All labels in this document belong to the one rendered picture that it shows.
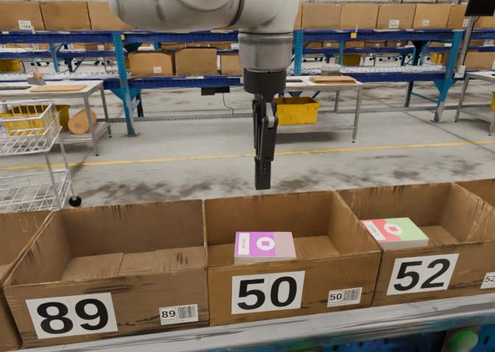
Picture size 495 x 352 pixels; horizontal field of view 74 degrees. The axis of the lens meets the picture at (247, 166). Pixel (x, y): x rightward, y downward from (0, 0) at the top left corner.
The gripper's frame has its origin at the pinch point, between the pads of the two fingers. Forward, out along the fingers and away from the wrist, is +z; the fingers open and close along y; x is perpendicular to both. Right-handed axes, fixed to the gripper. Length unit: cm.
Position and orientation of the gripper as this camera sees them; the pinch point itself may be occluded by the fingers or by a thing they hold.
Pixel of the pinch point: (262, 172)
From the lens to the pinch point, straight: 65.7
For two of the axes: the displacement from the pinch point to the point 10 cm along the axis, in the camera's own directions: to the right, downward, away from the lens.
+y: -1.5, -4.4, 8.9
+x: -9.9, 0.7, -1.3
